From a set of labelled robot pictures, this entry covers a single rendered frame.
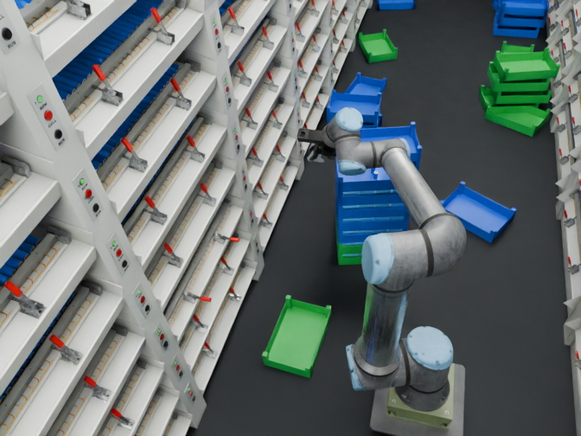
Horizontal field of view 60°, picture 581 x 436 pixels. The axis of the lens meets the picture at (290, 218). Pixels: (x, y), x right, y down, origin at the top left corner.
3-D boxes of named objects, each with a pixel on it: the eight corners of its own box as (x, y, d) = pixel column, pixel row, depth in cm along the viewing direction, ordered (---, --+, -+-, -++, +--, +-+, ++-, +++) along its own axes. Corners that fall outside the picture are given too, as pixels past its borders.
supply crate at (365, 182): (405, 155, 214) (407, 140, 208) (413, 189, 200) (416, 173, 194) (335, 159, 216) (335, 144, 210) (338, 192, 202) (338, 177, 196)
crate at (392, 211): (402, 182, 226) (404, 169, 220) (409, 215, 212) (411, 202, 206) (335, 186, 227) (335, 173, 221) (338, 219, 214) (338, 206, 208)
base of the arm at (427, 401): (444, 362, 186) (448, 348, 179) (453, 412, 172) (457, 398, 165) (392, 362, 188) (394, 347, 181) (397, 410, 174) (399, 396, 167)
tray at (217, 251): (241, 214, 202) (245, 200, 195) (176, 348, 163) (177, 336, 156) (195, 197, 203) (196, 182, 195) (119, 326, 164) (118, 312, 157)
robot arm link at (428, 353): (454, 388, 168) (462, 360, 156) (403, 395, 167) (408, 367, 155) (439, 349, 179) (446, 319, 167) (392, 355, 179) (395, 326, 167)
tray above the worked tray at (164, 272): (234, 179, 188) (239, 153, 177) (161, 316, 149) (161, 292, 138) (183, 160, 188) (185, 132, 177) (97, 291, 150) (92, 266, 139)
